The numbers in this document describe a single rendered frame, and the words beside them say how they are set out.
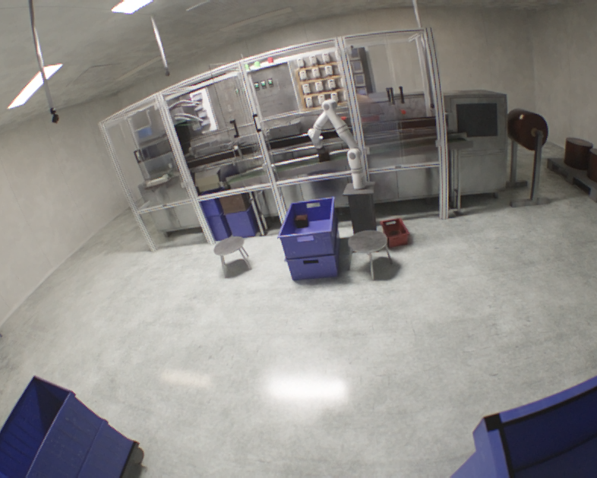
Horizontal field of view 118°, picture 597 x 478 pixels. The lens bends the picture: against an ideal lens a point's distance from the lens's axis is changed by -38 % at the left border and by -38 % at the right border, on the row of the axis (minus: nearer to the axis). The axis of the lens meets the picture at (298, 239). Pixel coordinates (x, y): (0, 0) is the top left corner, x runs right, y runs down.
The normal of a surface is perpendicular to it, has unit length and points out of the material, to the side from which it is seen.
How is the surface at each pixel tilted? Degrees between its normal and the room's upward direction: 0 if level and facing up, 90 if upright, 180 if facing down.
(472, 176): 90
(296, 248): 90
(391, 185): 90
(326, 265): 90
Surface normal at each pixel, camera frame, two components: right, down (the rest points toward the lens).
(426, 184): -0.16, 0.53
